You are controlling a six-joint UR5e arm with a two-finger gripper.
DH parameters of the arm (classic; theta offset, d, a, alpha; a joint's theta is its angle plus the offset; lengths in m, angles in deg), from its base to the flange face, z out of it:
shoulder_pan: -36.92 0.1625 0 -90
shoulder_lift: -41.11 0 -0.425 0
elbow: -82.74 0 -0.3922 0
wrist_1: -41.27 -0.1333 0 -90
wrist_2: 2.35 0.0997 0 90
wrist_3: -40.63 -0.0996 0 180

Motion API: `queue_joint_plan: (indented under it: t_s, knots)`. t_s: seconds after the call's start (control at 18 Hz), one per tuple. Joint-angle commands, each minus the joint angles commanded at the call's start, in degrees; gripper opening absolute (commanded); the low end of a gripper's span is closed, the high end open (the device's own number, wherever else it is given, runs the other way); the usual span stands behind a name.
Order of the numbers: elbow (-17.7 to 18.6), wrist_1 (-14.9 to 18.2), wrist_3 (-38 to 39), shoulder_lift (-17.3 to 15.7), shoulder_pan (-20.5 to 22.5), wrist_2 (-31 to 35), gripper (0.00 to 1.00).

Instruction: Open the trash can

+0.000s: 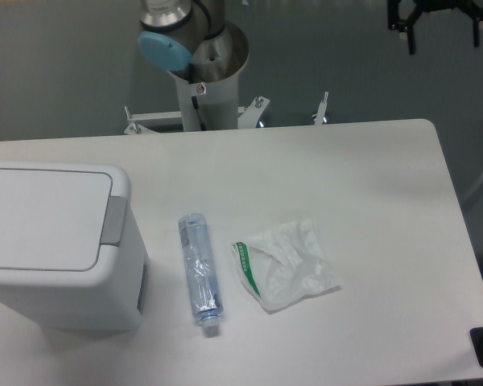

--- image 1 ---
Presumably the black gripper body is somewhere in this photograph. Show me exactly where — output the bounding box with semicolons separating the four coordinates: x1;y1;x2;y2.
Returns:
387;1;483;31

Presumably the silver robot arm blue cap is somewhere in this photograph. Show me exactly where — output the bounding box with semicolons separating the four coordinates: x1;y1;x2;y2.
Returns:
138;1;483;83

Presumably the white trash can body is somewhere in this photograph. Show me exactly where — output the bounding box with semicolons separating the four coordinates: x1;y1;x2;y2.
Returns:
0;161;150;331

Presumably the white trash can lid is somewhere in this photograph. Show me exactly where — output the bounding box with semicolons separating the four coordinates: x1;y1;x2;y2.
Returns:
0;168;113;271

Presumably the crumpled white plastic bag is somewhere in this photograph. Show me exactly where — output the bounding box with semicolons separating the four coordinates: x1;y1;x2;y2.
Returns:
232;219;341;314

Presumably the clear plastic water bottle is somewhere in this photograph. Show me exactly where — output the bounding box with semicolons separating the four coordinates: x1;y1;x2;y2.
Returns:
178;213;224;338

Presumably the white robot pedestal base frame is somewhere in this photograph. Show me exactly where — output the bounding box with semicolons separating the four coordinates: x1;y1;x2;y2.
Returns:
122;60;332;136

